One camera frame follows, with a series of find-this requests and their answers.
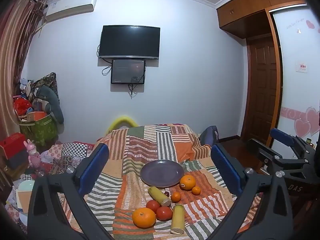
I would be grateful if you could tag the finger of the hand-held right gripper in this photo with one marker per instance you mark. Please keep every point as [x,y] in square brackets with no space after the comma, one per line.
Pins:
[262,155]
[285,136]

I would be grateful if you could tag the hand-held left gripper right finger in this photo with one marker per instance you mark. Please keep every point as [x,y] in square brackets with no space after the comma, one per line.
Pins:
[225,170]

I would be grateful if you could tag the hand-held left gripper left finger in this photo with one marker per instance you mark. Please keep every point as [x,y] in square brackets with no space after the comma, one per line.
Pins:
[95,170]

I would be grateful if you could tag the small tangerine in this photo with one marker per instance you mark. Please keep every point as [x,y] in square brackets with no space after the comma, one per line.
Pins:
[175,196]
[196,190]

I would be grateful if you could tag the large orange with sticker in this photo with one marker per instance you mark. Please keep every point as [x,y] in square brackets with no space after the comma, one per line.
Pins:
[187,182]

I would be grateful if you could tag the purple plate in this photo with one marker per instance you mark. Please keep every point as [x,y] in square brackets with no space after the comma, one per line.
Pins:
[162,173]

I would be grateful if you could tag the large plain orange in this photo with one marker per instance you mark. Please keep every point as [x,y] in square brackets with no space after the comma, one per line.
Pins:
[143,217]

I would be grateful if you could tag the red tomato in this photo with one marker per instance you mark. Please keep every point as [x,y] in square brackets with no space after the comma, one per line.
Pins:
[164,213]
[153,205]

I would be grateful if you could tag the checkered cloth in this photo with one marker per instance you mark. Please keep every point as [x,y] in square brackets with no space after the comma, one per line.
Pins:
[72,152]

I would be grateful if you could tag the blue bag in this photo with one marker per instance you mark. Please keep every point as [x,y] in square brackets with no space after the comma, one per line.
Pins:
[210,136]

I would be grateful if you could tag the white heart-print wardrobe door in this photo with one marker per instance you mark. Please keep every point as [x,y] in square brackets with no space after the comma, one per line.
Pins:
[295,92]

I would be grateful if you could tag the brown wooden door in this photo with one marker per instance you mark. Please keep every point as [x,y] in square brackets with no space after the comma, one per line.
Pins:
[262,87]

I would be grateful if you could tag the yellow foam arch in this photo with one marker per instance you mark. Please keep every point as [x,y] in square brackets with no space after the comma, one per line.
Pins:
[121,121]

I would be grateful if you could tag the striped patchwork blanket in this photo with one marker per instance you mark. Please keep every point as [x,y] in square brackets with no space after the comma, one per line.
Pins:
[150,150]

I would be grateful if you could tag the pink robot toy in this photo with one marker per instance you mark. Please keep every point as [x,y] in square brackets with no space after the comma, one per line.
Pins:
[33,155]

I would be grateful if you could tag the green storage box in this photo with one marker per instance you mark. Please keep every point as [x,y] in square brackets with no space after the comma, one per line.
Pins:
[40,130]

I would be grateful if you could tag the grey shark plush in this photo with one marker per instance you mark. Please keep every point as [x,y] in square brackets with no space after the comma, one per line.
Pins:
[50,100]

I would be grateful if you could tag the red box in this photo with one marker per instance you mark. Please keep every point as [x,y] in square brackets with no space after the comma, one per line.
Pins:
[12,147]

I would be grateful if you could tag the dark patterned cushion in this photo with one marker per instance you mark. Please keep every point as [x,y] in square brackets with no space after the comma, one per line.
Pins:
[46,80]

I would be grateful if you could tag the small black monitor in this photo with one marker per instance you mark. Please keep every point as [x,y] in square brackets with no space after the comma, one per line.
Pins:
[128,71]

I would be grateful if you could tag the wooden overhead cabinets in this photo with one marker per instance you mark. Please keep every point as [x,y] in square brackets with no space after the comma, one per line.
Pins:
[257,2]

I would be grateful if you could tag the striped brown curtain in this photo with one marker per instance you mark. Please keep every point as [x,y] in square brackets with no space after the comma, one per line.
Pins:
[12,55]

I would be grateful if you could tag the white air conditioner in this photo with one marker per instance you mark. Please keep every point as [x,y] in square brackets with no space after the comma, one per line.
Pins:
[70,8]

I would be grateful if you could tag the small wall notice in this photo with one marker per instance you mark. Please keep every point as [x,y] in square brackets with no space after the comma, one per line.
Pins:
[302,67]

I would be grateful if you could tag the wall-mounted black television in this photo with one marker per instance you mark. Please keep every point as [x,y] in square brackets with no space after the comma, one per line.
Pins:
[129,41]

